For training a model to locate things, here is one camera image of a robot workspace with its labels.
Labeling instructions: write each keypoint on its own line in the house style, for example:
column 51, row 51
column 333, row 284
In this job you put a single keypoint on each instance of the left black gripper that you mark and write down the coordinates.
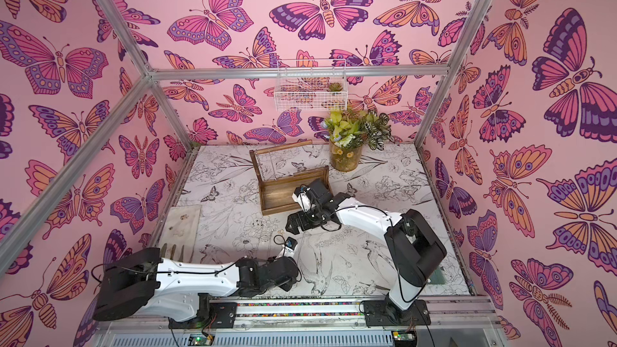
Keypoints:
column 288, row 286

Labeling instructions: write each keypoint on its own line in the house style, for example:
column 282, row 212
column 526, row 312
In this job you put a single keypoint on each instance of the wooden jewelry display stand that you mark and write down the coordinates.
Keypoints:
column 276, row 194

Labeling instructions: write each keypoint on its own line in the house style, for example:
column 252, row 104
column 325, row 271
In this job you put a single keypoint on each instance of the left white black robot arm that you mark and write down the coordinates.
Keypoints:
column 148, row 285

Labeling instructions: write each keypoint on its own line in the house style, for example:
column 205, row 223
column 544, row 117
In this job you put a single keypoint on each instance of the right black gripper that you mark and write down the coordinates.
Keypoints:
column 317, row 193

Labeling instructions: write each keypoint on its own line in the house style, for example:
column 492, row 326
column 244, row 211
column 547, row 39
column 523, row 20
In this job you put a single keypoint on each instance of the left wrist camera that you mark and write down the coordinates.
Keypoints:
column 289, row 247

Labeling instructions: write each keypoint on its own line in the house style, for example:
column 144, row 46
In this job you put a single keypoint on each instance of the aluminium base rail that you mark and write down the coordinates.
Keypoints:
column 436, row 321

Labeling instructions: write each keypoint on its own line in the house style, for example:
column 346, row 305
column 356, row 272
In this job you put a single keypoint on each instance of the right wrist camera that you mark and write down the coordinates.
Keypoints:
column 302, row 197

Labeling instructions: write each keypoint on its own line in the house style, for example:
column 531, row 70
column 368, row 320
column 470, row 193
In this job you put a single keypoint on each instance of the white wire wall basket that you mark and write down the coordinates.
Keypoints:
column 311, row 84

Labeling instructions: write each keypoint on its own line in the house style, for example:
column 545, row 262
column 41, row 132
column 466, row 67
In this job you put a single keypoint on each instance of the glass vase with plants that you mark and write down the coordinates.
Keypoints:
column 349, row 132

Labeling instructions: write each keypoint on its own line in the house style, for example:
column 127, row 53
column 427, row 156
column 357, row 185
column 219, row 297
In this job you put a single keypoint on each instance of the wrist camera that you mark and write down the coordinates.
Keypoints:
column 302, row 197
column 289, row 247

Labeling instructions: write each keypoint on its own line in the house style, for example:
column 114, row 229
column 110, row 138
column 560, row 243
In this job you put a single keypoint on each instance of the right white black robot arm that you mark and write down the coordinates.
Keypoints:
column 415, row 250

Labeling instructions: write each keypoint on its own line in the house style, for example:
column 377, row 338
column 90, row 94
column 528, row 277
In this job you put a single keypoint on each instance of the green brush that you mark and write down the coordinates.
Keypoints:
column 437, row 277

